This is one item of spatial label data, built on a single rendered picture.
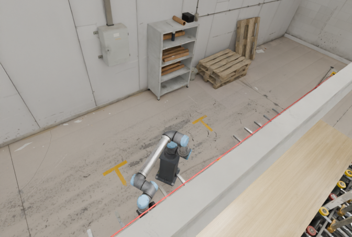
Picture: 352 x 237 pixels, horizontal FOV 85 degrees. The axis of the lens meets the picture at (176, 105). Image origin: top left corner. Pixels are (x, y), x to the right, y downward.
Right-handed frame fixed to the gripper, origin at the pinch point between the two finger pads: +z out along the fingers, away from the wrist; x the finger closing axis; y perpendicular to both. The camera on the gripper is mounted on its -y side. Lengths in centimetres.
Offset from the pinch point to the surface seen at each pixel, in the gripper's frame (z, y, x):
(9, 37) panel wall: -70, 49, -248
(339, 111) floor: 101, -508, 39
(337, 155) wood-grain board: 11, -246, 77
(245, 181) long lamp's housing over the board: -136, -13, 45
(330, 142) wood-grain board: 11, -260, 63
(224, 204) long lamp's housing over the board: -135, -3, 46
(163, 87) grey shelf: 87, -177, -231
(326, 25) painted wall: 17, -790, -169
